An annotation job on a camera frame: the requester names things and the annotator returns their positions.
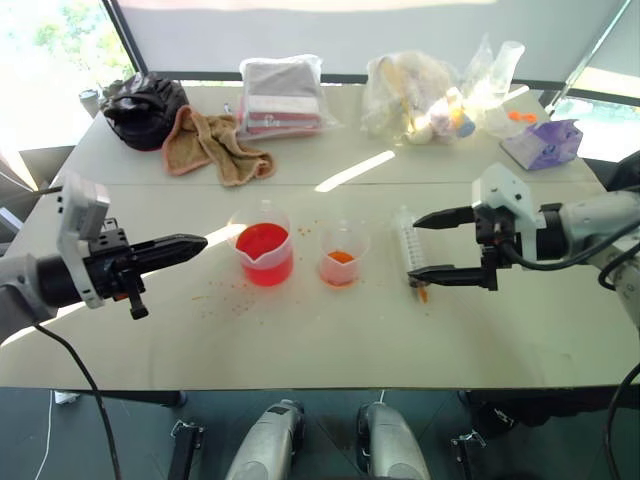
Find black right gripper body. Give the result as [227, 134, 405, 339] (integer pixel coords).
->
[473, 203, 519, 292]

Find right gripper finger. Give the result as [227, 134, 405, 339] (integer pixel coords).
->
[413, 206, 478, 232]
[406, 264, 486, 289]

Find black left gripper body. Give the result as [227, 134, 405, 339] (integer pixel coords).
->
[85, 216, 151, 322]

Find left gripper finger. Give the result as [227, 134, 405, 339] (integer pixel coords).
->
[130, 231, 209, 259]
[133, 245, 207, 277]

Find clear plastic syringe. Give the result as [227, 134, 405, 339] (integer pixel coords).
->
[391, 204, 432, 304]

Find beaker with red liquid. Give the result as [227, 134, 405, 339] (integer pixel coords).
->
[226, 199, 296, 289]

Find small clear plastic cup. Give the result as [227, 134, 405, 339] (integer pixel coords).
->
[315, 219, 372, 289]

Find purple tissue pack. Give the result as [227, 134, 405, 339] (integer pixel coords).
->
[499, 118, 585, 173]

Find brown pink-edged towel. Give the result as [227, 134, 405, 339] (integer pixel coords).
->
[161, 104, 277, 189]

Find dark chair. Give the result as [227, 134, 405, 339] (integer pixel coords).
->
[0, 143, 76, 251]

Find clear bag of plush toys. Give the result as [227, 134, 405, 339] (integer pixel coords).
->
[359, 49, 476, 147]

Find crumpled clear plastic bag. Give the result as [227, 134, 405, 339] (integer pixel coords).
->
[458, 32, 540, 142]

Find black plastic bag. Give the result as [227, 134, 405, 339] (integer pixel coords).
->
[101, 71, 190, 152]

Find dark tumbler with lid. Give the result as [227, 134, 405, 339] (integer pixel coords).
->
[78, 88, 104, 119]

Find black bag under table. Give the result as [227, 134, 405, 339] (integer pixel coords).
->
[467, 388, 614, 442]

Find silver rounded leg housing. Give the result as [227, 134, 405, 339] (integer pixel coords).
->
[355, 401, 432, 480]
[223, 398, 307, 480]

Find clear bag of folded cloths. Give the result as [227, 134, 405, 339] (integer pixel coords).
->
[235, 53, 327, 142]

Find silver slanted pole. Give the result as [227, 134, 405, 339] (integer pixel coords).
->
[545, 0, 632, 117]

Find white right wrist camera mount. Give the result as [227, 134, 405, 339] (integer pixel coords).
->
[471, 161, 545, 262]

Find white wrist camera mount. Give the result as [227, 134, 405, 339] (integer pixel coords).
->
[471, 161, 545, 262]
[55, 171, 112, 310]

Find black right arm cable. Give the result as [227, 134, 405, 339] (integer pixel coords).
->
[491, 215, 640, 480]

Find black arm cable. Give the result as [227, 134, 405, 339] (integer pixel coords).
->
[491, 215, 640, 480]
[33, 322, 123, 480]

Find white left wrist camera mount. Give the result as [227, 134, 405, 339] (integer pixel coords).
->
[55, 171, 112, 310]

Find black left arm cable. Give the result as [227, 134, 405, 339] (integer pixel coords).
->
[33, 322, 123, 480]

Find thin white cable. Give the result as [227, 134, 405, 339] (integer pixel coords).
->
[34, 389, 57, 480]

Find black table leg bracket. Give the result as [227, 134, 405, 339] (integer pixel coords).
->
[449, 429, 487, 480]
[167, 418, 207, 480]

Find black window frame post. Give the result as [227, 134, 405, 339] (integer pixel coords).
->
[99, 0, 149, 77]

